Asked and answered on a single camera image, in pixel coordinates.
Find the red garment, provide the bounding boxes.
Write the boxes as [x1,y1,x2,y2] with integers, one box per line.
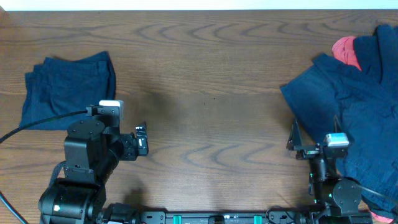
[331,36,362,71]

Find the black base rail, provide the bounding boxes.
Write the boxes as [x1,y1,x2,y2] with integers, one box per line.
[96,203,374,224]

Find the dark navy shorts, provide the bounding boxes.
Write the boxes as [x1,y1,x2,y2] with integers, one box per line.
[19,52,116,127]

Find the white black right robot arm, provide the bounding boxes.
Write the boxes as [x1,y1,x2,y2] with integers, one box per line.
[286,117,373,224]

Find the dark navy clothes pile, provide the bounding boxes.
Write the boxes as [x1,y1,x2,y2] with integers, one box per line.
[280,25,397,218]

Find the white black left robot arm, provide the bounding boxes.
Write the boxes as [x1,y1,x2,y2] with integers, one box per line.
[39,119,149,223]

